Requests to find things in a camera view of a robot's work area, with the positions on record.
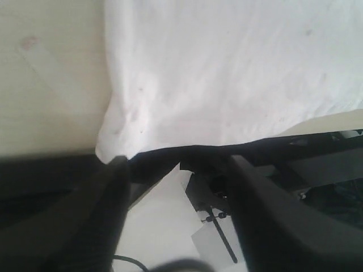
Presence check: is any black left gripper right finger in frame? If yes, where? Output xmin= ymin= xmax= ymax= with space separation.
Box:
xmin=227 ymin=156 xmax=362 ymax=271

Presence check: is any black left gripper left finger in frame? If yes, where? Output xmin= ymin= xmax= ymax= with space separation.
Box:
xmin=38 ymin=156 xmax=130 ymax=271

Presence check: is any white t-shirt red lettering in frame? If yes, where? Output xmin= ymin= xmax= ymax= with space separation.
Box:
xmin=96 ymin=1 xmax=362 ymax=163

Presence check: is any black cable under table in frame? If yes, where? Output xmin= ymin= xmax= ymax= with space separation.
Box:
xmin=112 ymin=254 xmax=150 ymax=272

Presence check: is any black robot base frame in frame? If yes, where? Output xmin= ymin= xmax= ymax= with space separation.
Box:
xmin=130 ymin=130 xmax=362 ymax=231

